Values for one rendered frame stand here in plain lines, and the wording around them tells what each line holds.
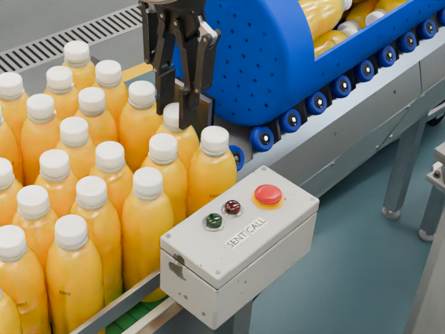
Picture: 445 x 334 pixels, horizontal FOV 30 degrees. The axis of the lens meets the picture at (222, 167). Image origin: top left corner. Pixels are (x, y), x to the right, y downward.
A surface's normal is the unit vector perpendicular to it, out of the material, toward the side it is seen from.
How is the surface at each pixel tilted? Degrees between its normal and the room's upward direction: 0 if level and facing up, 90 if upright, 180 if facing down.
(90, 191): 0
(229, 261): 0
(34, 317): 90
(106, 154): 0
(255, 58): 90
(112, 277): 90
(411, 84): 71
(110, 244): 90
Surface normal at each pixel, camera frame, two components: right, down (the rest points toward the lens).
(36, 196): 0.06, -0.75
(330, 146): 0.71, 0.20
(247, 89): -0.68, 0.45
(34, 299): 0.73, 0.48
